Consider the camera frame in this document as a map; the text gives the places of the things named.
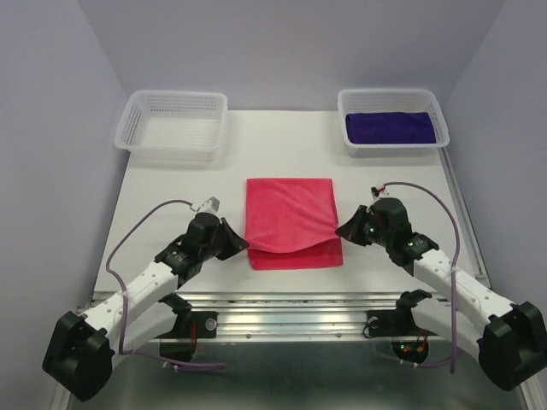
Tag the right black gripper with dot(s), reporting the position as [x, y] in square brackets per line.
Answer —
[349, 230]

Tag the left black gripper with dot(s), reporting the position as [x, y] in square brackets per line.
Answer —
[234, 243]

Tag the pink towel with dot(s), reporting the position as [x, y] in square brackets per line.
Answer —
[290, 224]

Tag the purple towel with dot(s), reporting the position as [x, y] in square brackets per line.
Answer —
[390, 128]

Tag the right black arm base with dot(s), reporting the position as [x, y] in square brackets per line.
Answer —
[409, 343]

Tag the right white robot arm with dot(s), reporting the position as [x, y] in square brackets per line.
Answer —
[507, 339]

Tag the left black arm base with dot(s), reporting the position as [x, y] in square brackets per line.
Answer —
[180, 343]

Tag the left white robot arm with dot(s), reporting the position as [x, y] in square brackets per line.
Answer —
[84, 349]

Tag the left white plastic basket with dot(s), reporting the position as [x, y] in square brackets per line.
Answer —
[173, 125]

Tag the white plastic basket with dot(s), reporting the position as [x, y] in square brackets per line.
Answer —
[173, 125]
[390, 100]

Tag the right white plastic basket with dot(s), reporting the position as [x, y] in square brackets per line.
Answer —
[390, 100]

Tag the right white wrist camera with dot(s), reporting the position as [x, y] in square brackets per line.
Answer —
[379, 192]

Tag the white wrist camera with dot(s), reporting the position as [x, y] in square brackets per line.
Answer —
[379, 192]
[210, 206]

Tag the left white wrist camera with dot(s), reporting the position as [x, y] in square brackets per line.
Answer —
[210, 206]

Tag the aluminium mounting rail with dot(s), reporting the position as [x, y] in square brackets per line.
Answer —
[290, 317]

